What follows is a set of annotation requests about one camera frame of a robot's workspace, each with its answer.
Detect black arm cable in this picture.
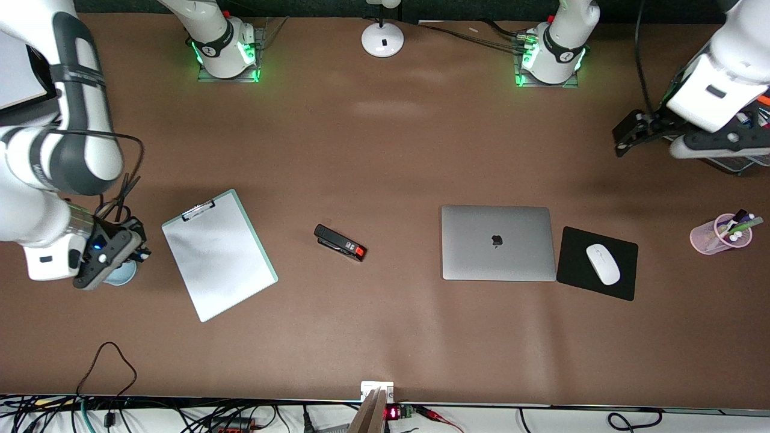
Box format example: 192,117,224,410
90,134,146,218
633,0,659,115

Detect green marker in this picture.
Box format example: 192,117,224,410
728,216,765,236

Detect white computer mouse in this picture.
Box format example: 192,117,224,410
586,244,621,286

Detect teal cable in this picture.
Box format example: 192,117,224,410
71,400,96,433

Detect white round stand base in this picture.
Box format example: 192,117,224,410
361,0,405,58

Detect black coiled cable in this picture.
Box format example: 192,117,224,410
606,409,664,432

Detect black marker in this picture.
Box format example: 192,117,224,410
719,209,748,235

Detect red wire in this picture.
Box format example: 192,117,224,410
414,405,465,433

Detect silver laptop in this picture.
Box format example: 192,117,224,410
441,204,557,282

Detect black looped cable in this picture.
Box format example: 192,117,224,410
75,342,138,399

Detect light blue mesh cup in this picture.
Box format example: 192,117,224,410
101,260,138,287

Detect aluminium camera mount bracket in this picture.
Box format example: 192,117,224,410
348,381,395,433

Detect black base cable bundle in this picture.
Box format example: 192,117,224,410
418,19,533,52

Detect pink transparent pen cup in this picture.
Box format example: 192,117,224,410
690,213,753,256

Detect white paper sheet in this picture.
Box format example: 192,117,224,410
162,194,273,322

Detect black stapler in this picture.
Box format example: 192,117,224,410
313,224,368,263

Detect teal clipboard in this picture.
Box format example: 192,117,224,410
161,188,279,324

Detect black-handled scissors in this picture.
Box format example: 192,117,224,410
111,173,142,222

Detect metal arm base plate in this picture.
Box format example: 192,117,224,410
197,25,266,83
513,33,581,89

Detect black mesh tray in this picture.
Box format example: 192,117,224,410
661,90,770,176

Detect orange black power strip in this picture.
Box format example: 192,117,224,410
205,418,257,433

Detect black mouse pad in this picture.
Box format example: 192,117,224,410
556,226,639,302

